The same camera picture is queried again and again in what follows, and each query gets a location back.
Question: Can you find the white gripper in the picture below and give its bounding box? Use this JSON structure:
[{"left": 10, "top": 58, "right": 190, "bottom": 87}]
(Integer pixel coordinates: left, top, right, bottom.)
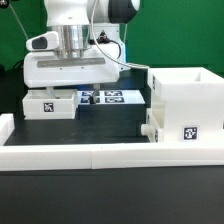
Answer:
[{"left": 24, "top": 48, "right": 120, "bottom": 104}]

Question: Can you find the white drawer box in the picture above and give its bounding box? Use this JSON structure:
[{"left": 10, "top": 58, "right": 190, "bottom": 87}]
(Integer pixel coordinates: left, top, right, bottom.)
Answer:
[
  {"left": 141, "top": 100, "right": 165, "bottom": 143},
  {"left": 22, "top": 89, "right": 78, "bottom": 120}
]

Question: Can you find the white front drawer box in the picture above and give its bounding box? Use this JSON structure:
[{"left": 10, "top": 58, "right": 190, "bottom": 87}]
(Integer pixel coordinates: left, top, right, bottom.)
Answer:
[{"left": 141, "top": 100, "right": 165, "bottom": 143}]

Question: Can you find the white drawer cabinet frame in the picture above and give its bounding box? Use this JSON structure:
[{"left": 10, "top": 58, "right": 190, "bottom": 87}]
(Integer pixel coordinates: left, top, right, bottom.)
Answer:
[{"left": 148, "top": 67, "right": 224, "bottom": 142}]

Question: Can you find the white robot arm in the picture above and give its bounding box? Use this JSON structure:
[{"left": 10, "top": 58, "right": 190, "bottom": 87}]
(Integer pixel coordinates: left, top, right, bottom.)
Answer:
[{"left": 24, "top": 0, "right": 140, "bottom": 100}]

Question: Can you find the fiducial marker sheet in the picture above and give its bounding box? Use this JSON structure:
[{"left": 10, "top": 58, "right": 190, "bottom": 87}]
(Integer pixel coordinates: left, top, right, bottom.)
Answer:
[{"left": 78, "top": 90, "right": 145, "bottom": 105}]

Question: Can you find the white front fence rail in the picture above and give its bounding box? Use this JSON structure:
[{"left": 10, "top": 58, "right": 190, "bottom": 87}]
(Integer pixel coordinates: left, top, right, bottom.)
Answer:
[{"left": 0, "top": 143, "right": 224, "bottom": 172}]

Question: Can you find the white fence rail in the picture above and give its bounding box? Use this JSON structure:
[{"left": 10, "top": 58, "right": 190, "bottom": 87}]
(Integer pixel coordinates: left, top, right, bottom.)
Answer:
[
  {"left": 0, "top": 114, "right": 15, "bottom": 146},
  {"left": 0, "top": 143, "right": 224, "bottom": 172}
]

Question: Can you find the white left fence rail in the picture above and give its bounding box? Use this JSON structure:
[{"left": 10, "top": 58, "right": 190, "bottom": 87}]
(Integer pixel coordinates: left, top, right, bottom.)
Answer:
[{"left": 0, "top": 114, "right": 15, "bottom": 146}]

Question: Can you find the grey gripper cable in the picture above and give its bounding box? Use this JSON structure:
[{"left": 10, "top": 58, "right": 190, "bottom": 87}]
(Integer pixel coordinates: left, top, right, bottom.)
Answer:
[{"left": 89, "top": 0, "right": 150, "bottom": 70}]

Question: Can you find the white thin cable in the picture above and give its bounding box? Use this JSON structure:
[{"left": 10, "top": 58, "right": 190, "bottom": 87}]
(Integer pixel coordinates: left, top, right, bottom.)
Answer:
[{"left": 7, "top": 3, "right": 30, "bottom": 41}]

